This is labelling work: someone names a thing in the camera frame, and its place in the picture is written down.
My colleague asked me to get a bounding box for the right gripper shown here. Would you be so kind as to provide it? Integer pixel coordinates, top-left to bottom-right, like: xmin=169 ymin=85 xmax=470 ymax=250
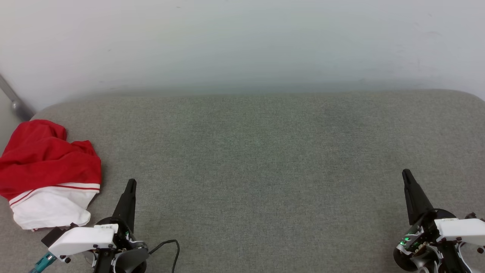
xmin=396 ymin=169 xmax=485 ymax=273

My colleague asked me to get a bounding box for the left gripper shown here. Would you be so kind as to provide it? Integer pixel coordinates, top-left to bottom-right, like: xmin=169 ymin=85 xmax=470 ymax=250
xmin=48 ymin=179 xmax=148 ymax=273

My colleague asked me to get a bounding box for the red and white garment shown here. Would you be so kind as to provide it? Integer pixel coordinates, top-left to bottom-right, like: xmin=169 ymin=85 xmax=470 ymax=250
xmin=0 ymin=119 xmax=102 ymax=232

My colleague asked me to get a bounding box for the grey metal rod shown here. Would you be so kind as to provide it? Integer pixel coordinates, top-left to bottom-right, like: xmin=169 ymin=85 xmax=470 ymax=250
xmin=0 ymin=74 xmax=35 ymax=122

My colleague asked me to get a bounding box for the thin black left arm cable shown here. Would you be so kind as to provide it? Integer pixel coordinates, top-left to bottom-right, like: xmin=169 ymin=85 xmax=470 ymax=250
xmin=149 ymin=240 xmax=180 ymax=273

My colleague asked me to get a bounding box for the left cable with teal plug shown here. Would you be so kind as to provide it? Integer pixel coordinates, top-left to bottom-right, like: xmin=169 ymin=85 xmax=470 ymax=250
xmin=30 ymin=252 xmax=57 ymax=273

